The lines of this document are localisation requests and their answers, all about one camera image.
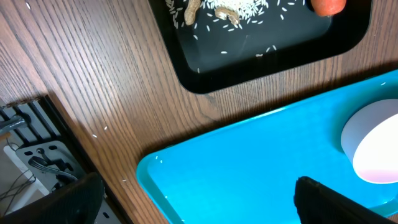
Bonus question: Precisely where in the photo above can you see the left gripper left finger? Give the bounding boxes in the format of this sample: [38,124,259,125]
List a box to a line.
[1,172,104,224]

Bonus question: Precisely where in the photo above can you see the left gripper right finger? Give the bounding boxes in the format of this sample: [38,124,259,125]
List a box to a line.
[294,176,394,224]

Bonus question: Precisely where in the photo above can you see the pink bowl with food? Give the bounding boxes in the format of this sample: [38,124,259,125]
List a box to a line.
[341,99,397,184]

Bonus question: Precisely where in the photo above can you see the orange carrot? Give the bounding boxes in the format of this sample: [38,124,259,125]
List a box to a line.
[311,0,346,17]

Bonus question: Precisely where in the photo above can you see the black waste tray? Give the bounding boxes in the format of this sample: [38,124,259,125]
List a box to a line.
[150,0,373,94]

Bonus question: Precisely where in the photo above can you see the teal serving tray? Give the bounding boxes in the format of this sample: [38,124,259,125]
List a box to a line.
[136,71,397,223]

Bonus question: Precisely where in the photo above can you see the rice and nuts pile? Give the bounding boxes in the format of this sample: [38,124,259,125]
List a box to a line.
[164,0,270,29]

